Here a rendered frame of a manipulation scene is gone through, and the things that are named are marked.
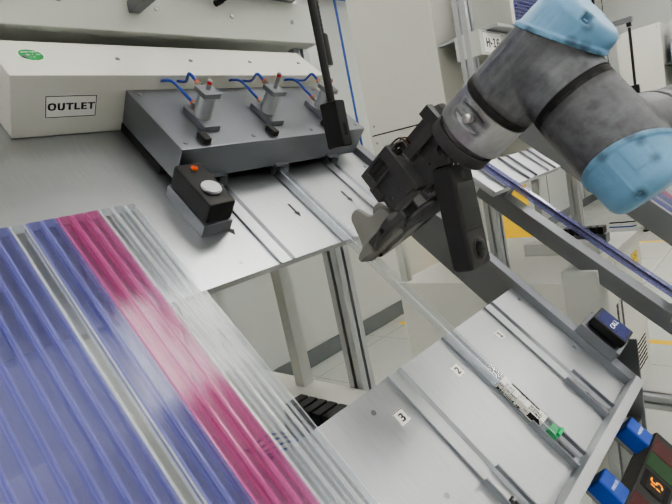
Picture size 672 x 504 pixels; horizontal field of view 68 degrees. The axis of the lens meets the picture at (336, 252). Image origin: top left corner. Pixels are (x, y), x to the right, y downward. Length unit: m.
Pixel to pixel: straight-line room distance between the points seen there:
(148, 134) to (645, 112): 0.53
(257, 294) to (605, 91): 2.35
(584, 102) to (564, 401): 0.36
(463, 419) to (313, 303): 2.43
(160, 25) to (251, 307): 2.01
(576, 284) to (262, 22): 0.71
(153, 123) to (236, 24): 0.30
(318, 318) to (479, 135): 2.54
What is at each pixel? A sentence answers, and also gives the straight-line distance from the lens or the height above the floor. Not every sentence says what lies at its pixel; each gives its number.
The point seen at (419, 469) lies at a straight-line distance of 0.50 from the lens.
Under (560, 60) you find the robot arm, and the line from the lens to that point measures 0.48.
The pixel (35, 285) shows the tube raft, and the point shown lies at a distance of 0.50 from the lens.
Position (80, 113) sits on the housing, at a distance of 0.71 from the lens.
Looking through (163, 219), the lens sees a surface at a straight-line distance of 0.60.
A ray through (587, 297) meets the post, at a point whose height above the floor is 0.77.
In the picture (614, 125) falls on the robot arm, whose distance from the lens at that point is 0.46.
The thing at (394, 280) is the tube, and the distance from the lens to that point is 0.63.
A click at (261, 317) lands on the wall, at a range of 2.70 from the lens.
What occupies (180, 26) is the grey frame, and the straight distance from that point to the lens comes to 0.83.
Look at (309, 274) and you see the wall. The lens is 2.92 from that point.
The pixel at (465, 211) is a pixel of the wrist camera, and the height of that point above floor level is 1.00.
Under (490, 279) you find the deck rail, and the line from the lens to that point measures 0.79.
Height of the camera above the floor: 1.07
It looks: 9 degrees down
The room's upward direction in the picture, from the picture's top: 12 degrees counter-clockwise
